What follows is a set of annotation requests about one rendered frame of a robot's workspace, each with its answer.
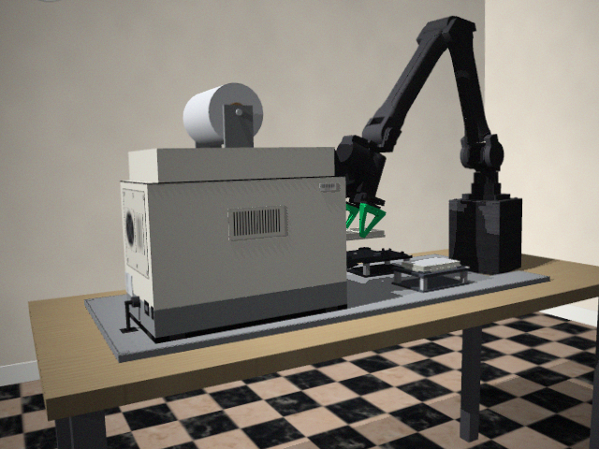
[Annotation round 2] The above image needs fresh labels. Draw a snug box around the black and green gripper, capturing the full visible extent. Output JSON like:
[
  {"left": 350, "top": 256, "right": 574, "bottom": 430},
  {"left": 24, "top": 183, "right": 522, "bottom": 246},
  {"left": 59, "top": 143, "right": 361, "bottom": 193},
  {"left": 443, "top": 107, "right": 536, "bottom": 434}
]
[{"left": 346, "top": 174, "right": 386, "bottom": 238}]

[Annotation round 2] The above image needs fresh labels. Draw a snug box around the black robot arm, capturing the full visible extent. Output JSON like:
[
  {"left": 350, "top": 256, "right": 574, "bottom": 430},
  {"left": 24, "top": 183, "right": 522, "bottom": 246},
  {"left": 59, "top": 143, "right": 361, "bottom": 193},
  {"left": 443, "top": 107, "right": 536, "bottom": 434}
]
[{"left": 336, "top": 16, "right": 510, "bottom": 200}]

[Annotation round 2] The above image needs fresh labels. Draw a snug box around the white flat plate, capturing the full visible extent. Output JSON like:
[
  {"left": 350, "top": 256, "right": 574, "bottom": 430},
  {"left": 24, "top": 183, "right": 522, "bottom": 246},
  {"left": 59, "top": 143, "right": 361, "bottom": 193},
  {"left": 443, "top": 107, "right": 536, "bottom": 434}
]
[{"left": 401, "top": 257, "right": 460, "bottom": 272}]

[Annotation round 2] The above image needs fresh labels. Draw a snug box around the white well plate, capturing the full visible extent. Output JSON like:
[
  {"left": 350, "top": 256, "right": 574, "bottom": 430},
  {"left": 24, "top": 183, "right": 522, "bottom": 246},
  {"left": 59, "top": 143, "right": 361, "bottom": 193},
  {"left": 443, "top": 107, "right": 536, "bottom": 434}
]
[{"left": 346, "top": 228, "right": 386, "bottom": 240}]

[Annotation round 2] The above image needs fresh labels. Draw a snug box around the grey cylinder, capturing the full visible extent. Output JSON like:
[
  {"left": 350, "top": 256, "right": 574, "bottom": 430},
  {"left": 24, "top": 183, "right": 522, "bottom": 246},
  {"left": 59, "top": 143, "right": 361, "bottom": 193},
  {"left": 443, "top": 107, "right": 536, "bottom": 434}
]
[{"left": 183, "top": 82, "right": 263, "bottom": 146}]

